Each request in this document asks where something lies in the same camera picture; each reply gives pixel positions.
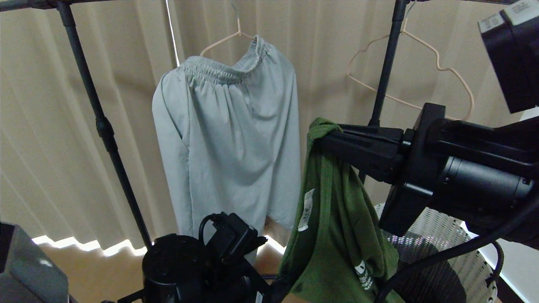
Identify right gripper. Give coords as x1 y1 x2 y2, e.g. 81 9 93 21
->
315 103 539 237

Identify green garment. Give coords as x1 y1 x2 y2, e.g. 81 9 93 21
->
278 118 406 303

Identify pink clothes hanger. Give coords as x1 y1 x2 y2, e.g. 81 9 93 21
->
200 0 258 58
347 0 475 122

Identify pale grey shorts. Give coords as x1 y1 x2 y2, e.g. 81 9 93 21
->
152 35 302 265

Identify white laundry basket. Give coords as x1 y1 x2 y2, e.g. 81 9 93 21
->
373 203 506 303

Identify black clothes rack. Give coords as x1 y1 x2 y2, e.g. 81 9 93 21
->
0 0 520 251

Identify beige curtain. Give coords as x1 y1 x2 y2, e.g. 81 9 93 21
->
0 0 539 258

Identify black cable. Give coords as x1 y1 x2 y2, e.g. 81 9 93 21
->
374 198 539 303
197 213 222 245

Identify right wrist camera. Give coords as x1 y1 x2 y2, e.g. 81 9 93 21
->
432 0 539 165

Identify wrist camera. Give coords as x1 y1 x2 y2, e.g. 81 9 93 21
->
432 0 539 165
205 212 269 272

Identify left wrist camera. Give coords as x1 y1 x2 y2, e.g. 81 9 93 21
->
205 212 269 272

